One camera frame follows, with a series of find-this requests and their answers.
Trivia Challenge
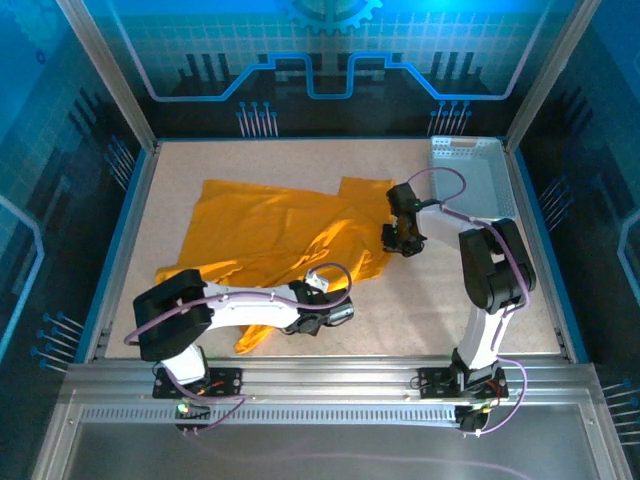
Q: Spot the orange t-shirt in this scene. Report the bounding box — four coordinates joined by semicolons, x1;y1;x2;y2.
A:
154;175;396;355

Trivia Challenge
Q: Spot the white perforated plastic basket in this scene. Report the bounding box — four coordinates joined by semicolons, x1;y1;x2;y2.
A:
429;135;518;224

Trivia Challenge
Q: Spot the grey metal panel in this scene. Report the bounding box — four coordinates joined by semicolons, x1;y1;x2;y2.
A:
29;389;634;480

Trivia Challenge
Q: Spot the black controller box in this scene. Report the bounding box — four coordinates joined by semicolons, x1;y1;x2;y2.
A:
455;403;494;437
173;399;212;436

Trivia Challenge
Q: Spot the aluminium frame beam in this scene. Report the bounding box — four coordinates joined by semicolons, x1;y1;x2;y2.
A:
64;355;601;404

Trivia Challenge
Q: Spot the slotted grey cable duct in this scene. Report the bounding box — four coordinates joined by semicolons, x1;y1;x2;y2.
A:
79;405;459;426

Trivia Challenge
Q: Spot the purple cable loop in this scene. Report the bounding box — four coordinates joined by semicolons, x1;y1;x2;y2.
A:
462;355;529;439
174;368;250;436

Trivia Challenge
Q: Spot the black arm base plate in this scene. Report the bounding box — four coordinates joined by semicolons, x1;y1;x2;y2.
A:
417;366;510;400
152;367;245;400

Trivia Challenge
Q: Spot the aluminium side rail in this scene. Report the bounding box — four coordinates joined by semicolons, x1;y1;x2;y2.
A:
82;140;162;364
503;142;576;364

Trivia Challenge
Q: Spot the aluminium frame post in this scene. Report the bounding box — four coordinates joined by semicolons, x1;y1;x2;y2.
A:
55;0;160;151
503;0;606;151

